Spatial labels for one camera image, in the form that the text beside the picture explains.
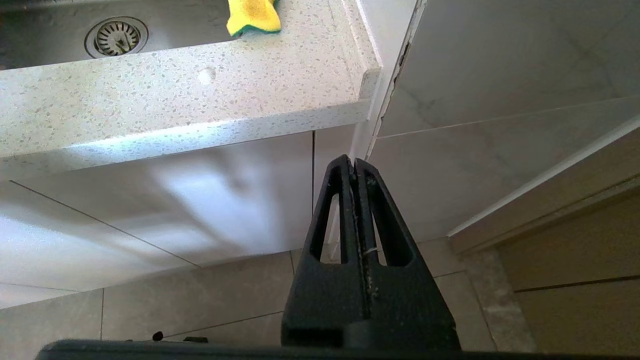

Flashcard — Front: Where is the white cabinet door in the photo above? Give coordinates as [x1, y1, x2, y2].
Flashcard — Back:
[0, 131, 315, 296]

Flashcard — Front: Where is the yellow green sponge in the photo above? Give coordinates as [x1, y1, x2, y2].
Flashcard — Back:
[226, 0, 282, 37]

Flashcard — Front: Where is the round metal drain strainer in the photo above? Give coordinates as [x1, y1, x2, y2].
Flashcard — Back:
[84, 16, 150, 59]

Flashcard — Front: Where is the stainless steel sink basin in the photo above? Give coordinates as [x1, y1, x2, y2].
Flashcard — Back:
[0, 0, 236, 71]

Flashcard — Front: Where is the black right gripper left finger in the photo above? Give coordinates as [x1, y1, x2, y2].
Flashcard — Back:
[281, 155, 371, 348]

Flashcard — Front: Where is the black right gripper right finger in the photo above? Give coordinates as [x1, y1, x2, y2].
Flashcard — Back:
[350, 159, 461, 351]

